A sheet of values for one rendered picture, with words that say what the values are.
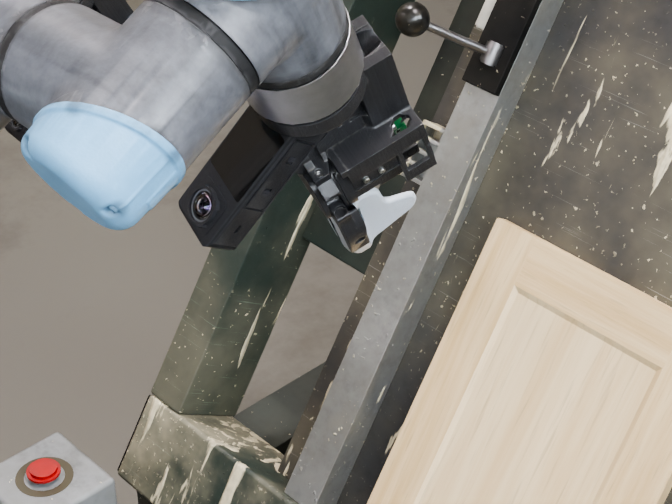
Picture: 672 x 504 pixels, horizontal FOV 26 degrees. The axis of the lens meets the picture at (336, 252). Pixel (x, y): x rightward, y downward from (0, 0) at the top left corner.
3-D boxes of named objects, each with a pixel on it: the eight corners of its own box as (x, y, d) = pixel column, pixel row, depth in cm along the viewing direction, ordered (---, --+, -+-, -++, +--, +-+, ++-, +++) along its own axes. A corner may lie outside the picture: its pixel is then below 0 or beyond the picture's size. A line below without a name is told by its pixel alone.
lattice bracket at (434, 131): (413, 178, 172) (399, 174, 170) (437, 123, 171) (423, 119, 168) (438, 191, 169) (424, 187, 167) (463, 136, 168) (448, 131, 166)
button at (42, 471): (21, 480, 172) (19, 467, 171) (49, 464, 174) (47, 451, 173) (40, 497, 169) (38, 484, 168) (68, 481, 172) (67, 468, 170)
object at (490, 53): (486, 69, 164) (384, 26, 158) (500, 38, 163) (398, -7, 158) (500, 76, 160) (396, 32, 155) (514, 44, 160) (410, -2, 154)
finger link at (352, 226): (381, 257, 99) (353, 197, 91) (362, 269, 99) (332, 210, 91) (347, 207, 101) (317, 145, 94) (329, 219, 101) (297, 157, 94)
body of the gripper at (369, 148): (441, 172, 96) (407, 74, 85) (330, 241, 96) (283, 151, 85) (384, 93, 100) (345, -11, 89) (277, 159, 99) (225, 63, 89)
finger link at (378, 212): (436, 239, 104) (413, 178, 96) (366, 282, 104) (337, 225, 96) (414, 208, 106) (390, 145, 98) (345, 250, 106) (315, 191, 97)
